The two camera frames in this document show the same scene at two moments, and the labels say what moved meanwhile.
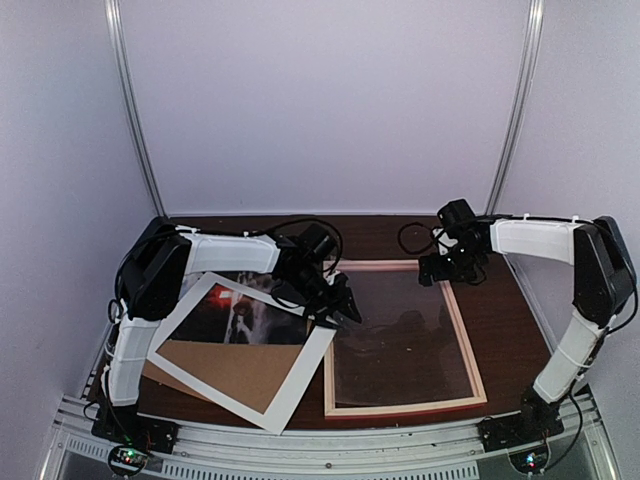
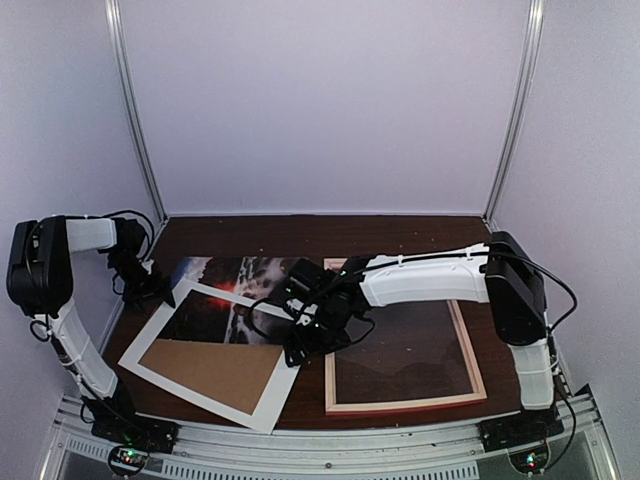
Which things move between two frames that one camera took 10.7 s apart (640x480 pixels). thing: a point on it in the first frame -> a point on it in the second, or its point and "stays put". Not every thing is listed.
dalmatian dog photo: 224,317 stays put
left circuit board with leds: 127,459 stays put
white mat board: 316,339 -> 279,382
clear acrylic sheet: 406,348 stays put
